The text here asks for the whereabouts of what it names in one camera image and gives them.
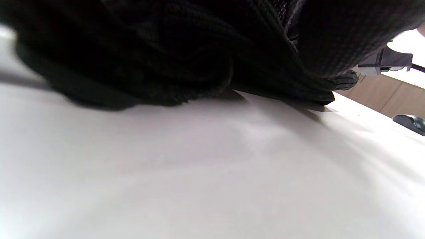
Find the black corduroy backpack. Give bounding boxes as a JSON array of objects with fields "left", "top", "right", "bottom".
[{"left": 0, "top": 0, "right": 360, "bottom": 111}]

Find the person's left hand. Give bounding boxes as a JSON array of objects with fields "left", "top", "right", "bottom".
[{"left": 252, "top": 0, "right": 425, "bottom": 78}]

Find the brown wooden door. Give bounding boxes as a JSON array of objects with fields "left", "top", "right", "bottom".
[{"left": 337, "top": 66, "right": 425, "bottom": 119}]

